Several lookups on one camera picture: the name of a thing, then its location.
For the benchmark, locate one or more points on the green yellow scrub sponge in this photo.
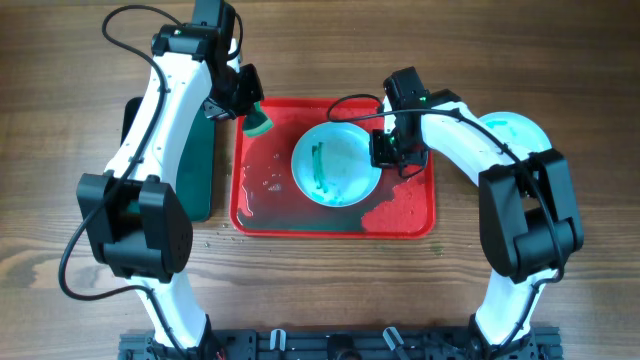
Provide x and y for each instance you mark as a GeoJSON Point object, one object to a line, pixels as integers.
{"type": "Point", "coordinates": [256, 122]}

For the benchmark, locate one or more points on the small white plate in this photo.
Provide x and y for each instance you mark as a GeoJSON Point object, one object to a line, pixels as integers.
{"type": "Point", "coordinates": [517, 129]}

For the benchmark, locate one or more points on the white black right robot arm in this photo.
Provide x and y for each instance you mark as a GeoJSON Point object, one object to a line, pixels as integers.
{"type": "Point", "coordinates": [529, 222]}

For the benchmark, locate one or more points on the red plastic tray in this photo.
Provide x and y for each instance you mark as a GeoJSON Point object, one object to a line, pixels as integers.
{"type": "Point", "coordinates": [266, 202]}

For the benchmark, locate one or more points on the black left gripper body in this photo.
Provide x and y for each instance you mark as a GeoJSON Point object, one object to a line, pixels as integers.
{"type": "Point", "coordinates": [234, 93]}

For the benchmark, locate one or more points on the black tub with green water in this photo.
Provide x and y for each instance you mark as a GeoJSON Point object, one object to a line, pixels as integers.
{"type": "Point", "coordinates": [194, 175]}

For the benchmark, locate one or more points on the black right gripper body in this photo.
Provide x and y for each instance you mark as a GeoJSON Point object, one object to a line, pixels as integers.
{"type": "Point", "coordinates": [389, 149]}

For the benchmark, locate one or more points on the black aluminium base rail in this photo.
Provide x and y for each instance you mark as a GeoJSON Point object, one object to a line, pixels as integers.
{"type": "Point", "coordinates": [542, 343]}

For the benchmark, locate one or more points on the large white plate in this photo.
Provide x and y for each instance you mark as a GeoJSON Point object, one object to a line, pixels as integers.
{"type": "Point", "coordinates": [331, 165]}

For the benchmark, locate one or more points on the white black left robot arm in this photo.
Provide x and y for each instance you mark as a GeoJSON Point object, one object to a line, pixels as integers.
{"type": "Point", "coordinates": [132, 215]}

